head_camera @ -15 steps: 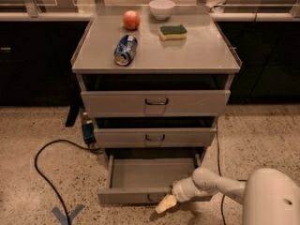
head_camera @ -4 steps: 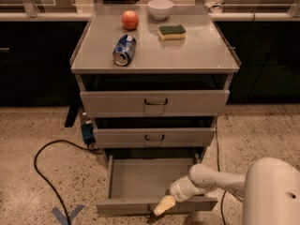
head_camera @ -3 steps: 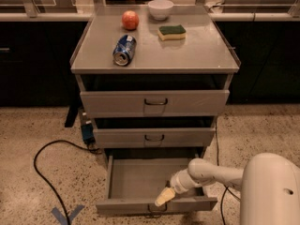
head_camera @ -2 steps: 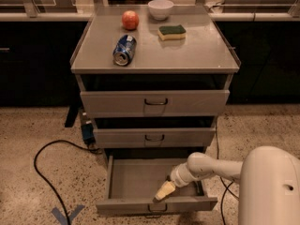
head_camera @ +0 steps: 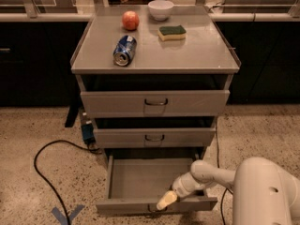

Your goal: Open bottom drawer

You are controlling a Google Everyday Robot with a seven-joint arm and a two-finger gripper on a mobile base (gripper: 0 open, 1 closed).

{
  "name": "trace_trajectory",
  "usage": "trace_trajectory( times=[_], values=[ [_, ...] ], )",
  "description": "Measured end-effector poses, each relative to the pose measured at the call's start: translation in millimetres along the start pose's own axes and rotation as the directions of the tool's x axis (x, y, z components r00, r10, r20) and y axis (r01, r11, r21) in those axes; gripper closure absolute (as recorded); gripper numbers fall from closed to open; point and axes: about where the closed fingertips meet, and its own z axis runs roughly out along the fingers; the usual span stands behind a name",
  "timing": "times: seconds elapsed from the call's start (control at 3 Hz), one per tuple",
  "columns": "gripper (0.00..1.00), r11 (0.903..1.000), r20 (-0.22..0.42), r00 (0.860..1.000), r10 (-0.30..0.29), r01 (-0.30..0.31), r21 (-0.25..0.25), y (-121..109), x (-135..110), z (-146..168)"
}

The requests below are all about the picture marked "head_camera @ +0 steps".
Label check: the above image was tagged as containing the grey drawer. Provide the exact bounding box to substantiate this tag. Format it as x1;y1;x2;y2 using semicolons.
96;155;218;217
94;127;215;148
81;90;230;118

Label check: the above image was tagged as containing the grey bottom drawer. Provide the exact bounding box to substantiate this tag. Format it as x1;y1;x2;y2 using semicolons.
96;155;218;217

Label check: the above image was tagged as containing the grey middle drawer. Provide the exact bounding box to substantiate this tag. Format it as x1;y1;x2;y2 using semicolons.
94;127;215;148

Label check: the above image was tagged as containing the grey top drawer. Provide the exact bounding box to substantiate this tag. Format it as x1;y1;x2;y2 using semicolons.
81;90;230;118

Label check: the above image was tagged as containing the black cable right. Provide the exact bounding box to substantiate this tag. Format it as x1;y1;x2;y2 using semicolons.
215;122;233;225

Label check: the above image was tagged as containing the orange apple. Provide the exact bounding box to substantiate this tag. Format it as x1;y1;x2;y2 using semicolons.
122;11;140;31

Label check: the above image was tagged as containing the blue tape mark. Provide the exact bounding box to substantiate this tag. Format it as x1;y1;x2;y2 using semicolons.
52;204;84;225

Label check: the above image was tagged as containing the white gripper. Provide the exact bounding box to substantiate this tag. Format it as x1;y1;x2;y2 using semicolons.
157;172;200;211

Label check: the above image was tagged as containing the blue power box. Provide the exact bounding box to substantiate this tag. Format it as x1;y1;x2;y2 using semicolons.
81;124;95;145

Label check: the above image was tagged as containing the white bowl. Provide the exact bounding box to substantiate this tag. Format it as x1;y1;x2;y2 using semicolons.
148;0;174;21

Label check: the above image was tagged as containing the long counter ledge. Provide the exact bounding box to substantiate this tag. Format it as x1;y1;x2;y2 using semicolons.
0;13;300;23

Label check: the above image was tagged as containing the blue soda can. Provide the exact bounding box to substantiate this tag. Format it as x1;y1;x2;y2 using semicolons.
113;35;137;67

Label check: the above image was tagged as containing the green yellow sponge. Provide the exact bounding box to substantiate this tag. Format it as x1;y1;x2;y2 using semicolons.
157;25;187;41

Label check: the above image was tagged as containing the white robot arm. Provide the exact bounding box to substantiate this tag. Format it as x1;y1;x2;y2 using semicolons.
157;157;300;225

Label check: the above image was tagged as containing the grey drawer cabinet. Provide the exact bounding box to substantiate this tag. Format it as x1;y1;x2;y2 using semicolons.
71;6;240;158

